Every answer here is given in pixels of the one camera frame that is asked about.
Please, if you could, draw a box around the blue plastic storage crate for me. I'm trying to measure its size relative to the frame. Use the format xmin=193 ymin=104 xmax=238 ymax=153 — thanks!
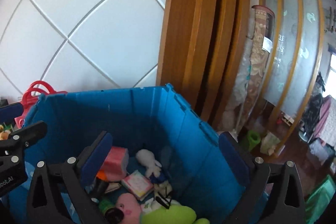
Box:
xmin=7 ymin=83 xmax=268 ymax=224

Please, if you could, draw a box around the green bottle black cap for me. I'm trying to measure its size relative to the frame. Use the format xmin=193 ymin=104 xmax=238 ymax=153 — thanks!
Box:
xmin=98 ymin=199 xmax=124 ymax=224

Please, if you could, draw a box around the pink square notebook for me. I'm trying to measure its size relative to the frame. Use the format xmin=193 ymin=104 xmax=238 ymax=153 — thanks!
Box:
xmin=121 ymin=170 xmax=154 ymax=201

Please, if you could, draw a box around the pink round plush in crate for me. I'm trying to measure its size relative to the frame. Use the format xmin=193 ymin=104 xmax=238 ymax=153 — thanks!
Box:
xmin=116 ymin=193 xmax=142 ymax=224

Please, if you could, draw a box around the green plush toy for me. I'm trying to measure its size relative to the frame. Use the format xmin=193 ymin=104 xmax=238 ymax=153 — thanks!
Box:
xmin=140 ymin=205 xmax=210 ymax=224

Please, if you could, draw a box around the pink tissue pack in crate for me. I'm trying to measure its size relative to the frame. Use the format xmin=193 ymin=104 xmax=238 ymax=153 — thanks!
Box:
xmin=101 ymin=146 xmax=129 ymax=182

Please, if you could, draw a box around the white bunny plush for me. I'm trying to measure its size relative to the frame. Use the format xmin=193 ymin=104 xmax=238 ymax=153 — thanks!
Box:
xmin=135 ymin=149 xmax=162 ymax=178

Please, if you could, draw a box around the green rolled mat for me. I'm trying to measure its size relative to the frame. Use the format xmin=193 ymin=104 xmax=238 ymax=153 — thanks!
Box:
xmin=240 ymin=130 xmax=261 ymax=152

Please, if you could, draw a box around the wooden glass partition screen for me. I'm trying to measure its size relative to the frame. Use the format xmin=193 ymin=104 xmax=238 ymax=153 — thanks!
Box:
xmin=259 ymin=0 xmax=324 ymax=155

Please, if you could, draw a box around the red toy suitcase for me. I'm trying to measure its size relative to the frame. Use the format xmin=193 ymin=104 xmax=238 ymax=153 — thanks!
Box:
xmin=14 ymin=80 xmax=67 ymax=129

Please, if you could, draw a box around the rolled patterned carpet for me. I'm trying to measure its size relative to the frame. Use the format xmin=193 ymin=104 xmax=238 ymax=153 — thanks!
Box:
xmin=217 ymin=5 xmax=274 ymax=134

